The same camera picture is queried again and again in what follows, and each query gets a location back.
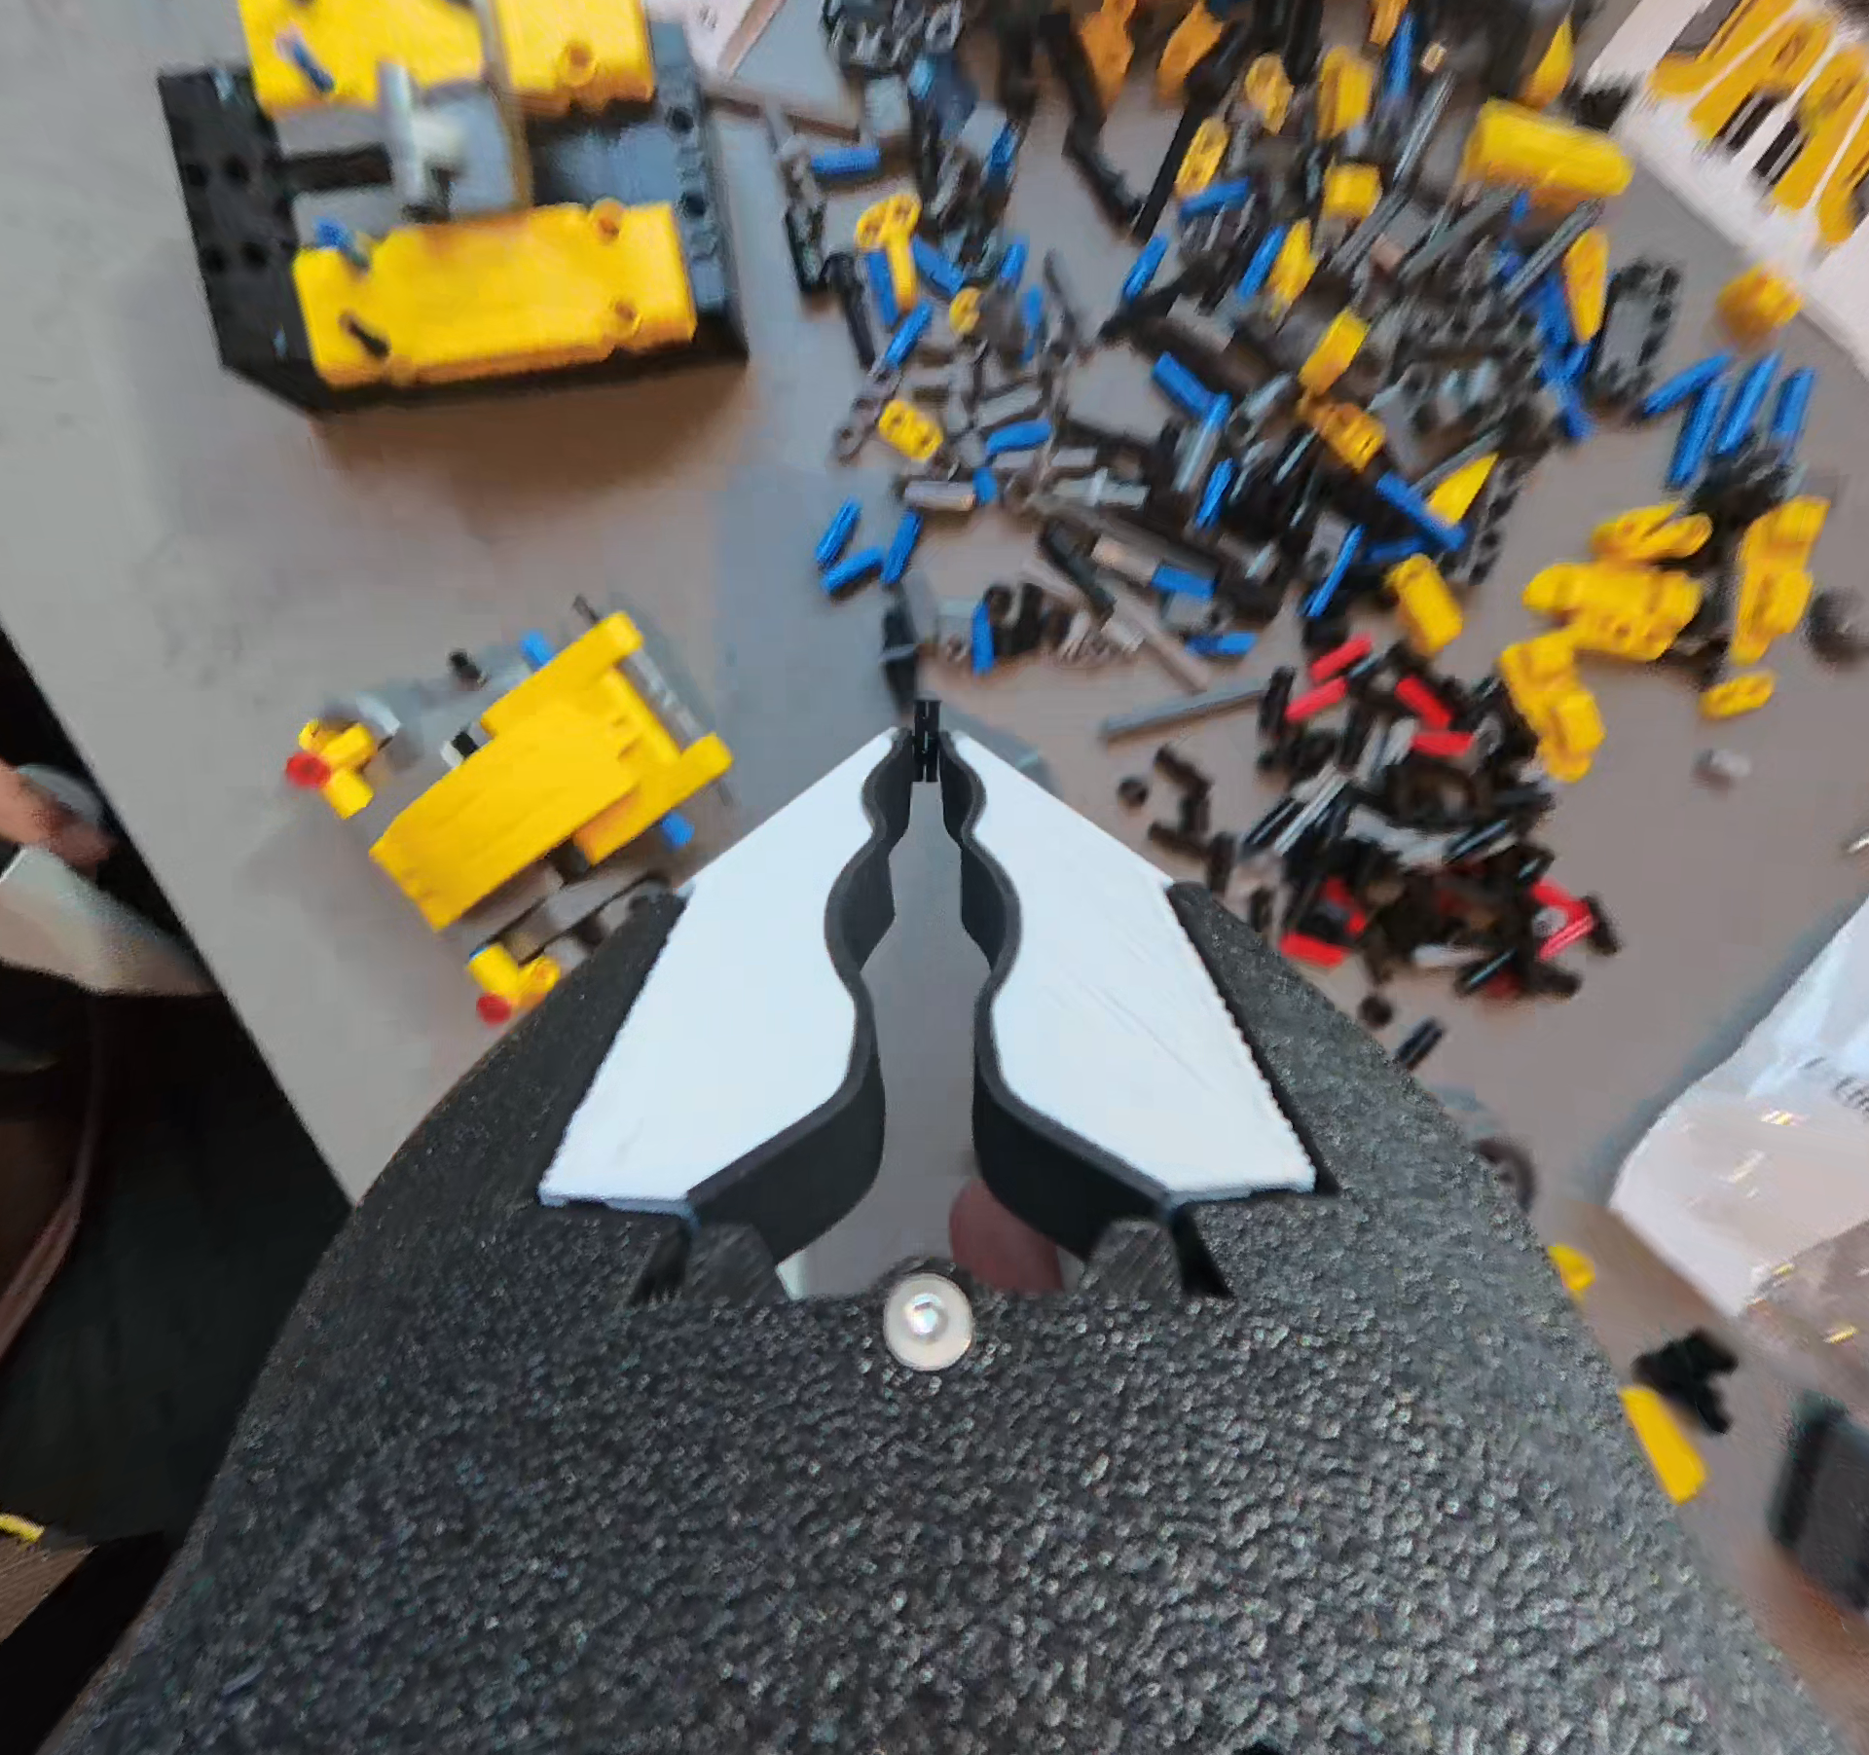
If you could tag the grey desk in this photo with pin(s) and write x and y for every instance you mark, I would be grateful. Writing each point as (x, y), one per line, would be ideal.
(439, 514)

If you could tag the clear plastic bags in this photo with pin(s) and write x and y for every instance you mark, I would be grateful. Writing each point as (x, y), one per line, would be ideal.
(1753, 1127)

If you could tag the person's dark trousers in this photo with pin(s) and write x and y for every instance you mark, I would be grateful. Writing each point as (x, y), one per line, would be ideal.
(147, 1273)

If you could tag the grey motor block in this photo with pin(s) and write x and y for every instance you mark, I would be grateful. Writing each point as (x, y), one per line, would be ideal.
(1825, 1493)

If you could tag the pile of mixed building pieces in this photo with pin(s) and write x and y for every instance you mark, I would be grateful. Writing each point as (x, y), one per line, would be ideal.
(1241, 368)

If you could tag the yellow sticker sheet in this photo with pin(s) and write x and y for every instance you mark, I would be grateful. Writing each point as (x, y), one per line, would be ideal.
(1753, 105)

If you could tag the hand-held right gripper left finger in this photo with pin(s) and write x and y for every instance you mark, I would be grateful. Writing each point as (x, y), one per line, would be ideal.
(731, 1039)

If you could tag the yellow curved panel piece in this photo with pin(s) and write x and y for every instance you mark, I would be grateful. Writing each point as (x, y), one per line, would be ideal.
(1666, 1442)

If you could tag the black block with yellow panels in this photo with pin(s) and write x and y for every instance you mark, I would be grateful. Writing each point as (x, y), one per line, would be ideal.
(482, 294)

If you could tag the yellow and grey car assembly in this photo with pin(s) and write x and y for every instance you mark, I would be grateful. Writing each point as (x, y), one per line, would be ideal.
(556, 777)

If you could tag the black cross connector piece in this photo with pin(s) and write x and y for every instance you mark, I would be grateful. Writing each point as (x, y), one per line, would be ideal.
(1695, 1368)

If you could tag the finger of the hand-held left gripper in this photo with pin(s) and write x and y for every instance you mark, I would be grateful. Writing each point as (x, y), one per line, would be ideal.
(89, 923)
(52, 814)

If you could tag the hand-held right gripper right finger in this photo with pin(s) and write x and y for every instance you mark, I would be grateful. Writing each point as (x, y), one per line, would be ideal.
(1124, 1039)

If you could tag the pile of black red pins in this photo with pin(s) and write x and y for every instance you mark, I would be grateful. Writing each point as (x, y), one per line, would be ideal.
(1387, 821)

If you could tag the small black connector pin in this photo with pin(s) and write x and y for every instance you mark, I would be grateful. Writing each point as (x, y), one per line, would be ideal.
(924, 740)

